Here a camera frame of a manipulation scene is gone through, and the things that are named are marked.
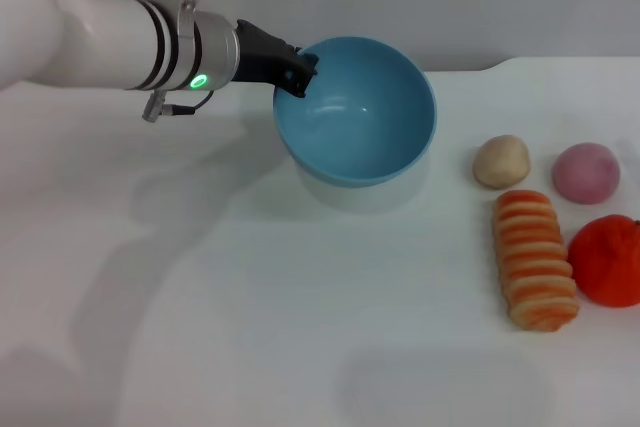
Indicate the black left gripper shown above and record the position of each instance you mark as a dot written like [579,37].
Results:
[257,57]

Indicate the blue bowl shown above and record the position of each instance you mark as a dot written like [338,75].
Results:
[370,112]

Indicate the orange toy fruit with stem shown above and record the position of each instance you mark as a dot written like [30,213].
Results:
[607,262]

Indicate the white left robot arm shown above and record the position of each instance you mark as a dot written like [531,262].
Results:
[90,42]

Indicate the beige round bun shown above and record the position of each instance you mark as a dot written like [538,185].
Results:
[501,162]

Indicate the orange striped bread roll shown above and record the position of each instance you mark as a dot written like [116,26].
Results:
[532,262]

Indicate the pink round bun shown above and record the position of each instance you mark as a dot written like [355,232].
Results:
[586,174]

